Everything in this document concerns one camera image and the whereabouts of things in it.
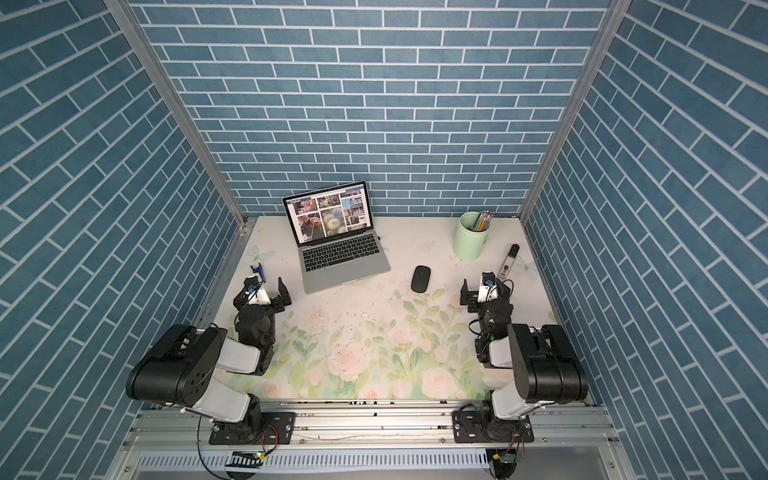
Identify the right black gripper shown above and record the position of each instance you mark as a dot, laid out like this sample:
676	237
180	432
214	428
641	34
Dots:
473	308

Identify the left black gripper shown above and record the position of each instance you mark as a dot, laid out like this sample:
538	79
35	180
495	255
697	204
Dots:
278	305

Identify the black wireless mouse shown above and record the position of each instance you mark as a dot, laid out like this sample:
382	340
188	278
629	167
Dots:
420	279

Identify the silver laptop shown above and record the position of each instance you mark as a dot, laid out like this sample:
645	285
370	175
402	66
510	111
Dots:
334	232

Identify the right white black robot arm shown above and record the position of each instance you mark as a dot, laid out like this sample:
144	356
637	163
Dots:
545	368

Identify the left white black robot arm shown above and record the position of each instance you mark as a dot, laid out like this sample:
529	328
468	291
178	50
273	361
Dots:
179	370

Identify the blue binder clip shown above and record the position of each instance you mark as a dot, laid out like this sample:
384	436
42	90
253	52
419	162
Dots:
258	272

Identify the mint green pencil cup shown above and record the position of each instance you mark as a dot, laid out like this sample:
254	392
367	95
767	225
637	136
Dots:
468	245

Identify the bundle of coloured pencils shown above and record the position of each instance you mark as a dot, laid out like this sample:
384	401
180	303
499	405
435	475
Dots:
482	221

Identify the floral table mat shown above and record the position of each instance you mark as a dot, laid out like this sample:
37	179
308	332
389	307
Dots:
375	338

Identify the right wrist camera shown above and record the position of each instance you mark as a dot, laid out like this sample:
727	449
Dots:
488	288

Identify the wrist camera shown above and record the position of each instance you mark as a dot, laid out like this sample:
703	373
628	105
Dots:
261	297
488	288

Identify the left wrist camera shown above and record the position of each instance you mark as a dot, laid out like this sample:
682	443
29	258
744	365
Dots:
261	297

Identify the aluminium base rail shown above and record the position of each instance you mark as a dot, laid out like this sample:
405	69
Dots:
407	424

